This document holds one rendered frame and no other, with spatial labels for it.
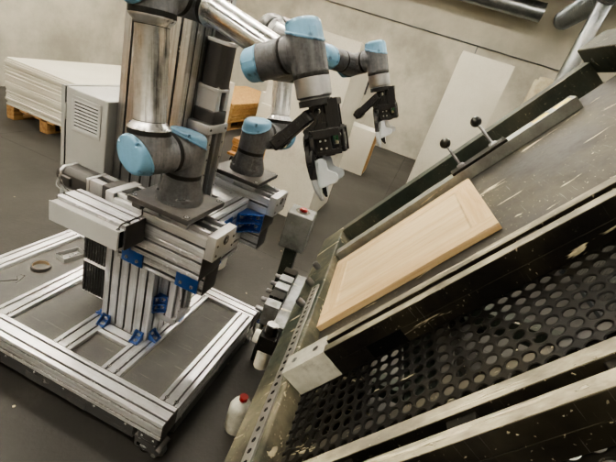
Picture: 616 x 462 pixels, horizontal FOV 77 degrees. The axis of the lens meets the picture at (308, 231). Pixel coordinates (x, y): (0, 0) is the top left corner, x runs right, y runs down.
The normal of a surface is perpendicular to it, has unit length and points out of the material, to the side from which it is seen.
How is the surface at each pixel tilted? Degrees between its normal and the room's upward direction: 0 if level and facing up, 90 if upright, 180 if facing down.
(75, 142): 90
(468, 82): 90
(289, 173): 90
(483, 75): 90
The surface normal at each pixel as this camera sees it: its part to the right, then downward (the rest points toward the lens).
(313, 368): -0.22, 0.36
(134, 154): -0.53, 0.35
